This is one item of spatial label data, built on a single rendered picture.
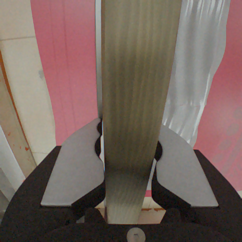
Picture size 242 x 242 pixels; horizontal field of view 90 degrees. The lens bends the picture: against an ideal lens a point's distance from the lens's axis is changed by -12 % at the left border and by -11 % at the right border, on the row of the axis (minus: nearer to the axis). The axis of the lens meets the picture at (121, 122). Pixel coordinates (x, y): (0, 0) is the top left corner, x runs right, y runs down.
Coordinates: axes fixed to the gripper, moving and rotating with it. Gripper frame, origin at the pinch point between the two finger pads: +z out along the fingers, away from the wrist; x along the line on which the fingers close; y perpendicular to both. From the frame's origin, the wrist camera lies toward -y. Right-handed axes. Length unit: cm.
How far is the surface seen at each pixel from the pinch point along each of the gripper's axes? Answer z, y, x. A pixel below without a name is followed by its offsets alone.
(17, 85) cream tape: 5.3, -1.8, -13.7
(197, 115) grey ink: 5.0, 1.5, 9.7
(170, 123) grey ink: 4.6, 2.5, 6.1
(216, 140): 5.3, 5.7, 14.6
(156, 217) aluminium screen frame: 3.2, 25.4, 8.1
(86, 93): 5.3, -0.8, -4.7
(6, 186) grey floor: 101, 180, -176
